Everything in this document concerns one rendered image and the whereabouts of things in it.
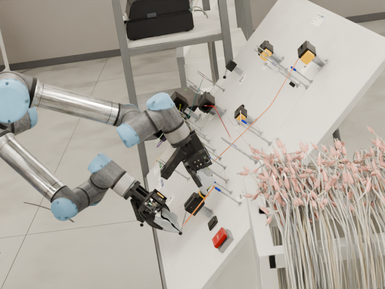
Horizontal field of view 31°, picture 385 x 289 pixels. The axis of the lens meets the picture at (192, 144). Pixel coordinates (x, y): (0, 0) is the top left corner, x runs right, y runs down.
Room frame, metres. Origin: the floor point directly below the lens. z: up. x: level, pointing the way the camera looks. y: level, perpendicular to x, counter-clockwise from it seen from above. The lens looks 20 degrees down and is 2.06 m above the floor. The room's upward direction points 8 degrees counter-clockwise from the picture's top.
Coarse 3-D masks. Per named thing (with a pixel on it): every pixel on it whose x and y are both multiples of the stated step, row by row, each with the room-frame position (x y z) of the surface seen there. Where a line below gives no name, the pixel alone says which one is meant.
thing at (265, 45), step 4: (264, 44) 2.46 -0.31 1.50; (268, 44) 2.47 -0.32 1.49; (264, 48) 2.44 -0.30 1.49; (268, 48) 2.44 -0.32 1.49; (272, 48) 2.46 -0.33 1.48; (260, 52) 2.44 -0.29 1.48; (272, 52) 2.44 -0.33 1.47; (272, 56) 2.48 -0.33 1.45; (276, 56) 2.46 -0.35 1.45; (276, 60) 2.48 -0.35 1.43; (280, 60) 2.47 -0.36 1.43
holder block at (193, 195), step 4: (192, 196) 2.06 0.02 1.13; (196, 196) 2.05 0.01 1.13; (188, 200) 2.06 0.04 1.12; (192, 200) 2.04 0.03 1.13; (196, 200) 2.04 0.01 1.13; (200, 200) 2.04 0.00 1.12; (184, 204) 2.07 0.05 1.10; (188, 204) 2.04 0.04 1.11; (192, 204) 2.04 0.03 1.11; (196, 204) 2.04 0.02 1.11; (204, 204) 2.04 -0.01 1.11; (184, 208) 2.05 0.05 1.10; (188, 208) 2.04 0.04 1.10; (192, 208) 2.04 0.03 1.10; (200, 208) 2.04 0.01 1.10; (188, 212) 2.04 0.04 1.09; (196, 212) 2.04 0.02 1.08
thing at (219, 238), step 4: (220, 228) 1.86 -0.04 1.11; (220, 232) 1.84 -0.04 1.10; (224, 232) 1.82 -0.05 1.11; (216, 236) 1.84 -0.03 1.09; (220, 236) 1.82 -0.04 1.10; (224, 236) 1.81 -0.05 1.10; (212, 240) 1.85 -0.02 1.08; (216, 240) 1.83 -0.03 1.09; (220, 240) 1.81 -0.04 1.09; (224, 240) 1.82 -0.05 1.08; (216, 244) 1.81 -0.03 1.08; (220, 244) 1.81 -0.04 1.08
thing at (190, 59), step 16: (240, 16) 6.31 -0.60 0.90; (240, 32) 6.11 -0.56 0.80; (176, 48) 5.51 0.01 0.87; (192, 48) 5.74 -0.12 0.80; (240, 48) 5.49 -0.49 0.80; (192, 64) 5.24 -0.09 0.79; (208, 64) 5.23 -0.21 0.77; (224, 64) 5.23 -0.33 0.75; (192, 80) 5.24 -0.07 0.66; (208, 80) 5.24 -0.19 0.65
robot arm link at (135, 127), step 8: (128, 112) 2.09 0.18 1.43; (136, 112) 2.09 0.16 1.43; (144, 112) 2.02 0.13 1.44; (128, 120) 2.03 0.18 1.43; (136, 120) 2.01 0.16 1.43; (144, 120) 2.00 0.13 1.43; (152, 120) 2.00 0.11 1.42; (120, 128) 2.00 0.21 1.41; (128, 128) 1.99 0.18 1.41; (136, 128) 1.99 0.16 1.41; (144, 128) 1.99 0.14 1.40; (152, 128) 2.00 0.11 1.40; (120, 136) 1.99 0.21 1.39; (128, 136) 1.98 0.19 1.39; (136, 136) 1.99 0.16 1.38; (144, 136) 2.00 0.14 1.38; (128, 144) 1.99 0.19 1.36
